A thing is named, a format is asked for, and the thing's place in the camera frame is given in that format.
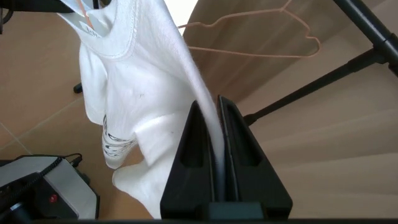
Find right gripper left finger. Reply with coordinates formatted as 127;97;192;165
160;100;218;218

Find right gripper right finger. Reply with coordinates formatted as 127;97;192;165
216;95;293;218

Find white printed t-shirt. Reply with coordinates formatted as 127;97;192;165
58;0;226;218

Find pink clothes hanger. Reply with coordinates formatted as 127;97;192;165
178;0;322;59
76;0;95;30

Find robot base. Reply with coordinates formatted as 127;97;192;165
0;152;100;220

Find black clothes rack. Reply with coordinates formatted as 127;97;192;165
73;0;398;127

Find beige curtain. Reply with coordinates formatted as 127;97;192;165
182;0;398;218

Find window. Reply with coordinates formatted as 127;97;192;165
164;0;200;28

